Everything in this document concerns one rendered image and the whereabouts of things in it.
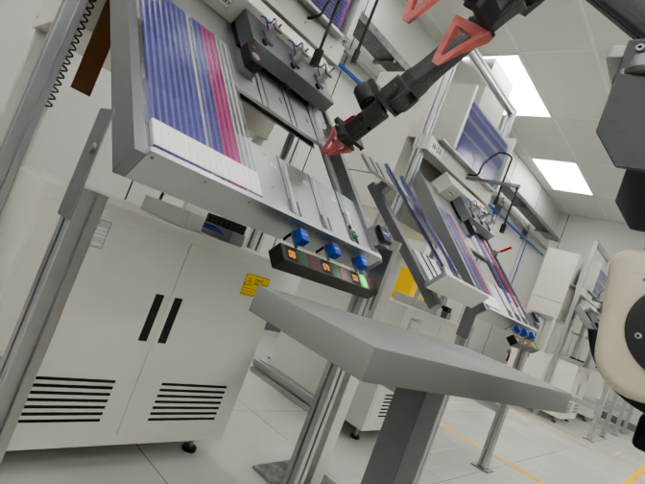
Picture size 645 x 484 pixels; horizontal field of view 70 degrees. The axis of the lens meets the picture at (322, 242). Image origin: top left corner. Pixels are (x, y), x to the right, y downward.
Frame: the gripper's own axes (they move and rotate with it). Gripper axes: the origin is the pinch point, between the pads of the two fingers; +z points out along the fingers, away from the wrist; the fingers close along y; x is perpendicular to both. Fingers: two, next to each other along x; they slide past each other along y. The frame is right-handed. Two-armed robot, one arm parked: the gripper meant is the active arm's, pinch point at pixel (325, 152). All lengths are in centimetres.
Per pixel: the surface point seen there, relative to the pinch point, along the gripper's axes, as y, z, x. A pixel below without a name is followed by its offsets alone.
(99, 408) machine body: 31, 62, 51
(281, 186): 24.2, 1.0, 23.5
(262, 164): 29.1, 1.0, 19.6
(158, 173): 54, 2, 34
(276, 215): 29.5, 0.2, 33.9
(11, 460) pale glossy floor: 43, 78, 57
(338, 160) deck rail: -8.0, 1.0, -1.8
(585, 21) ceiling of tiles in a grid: -233, -119, -170
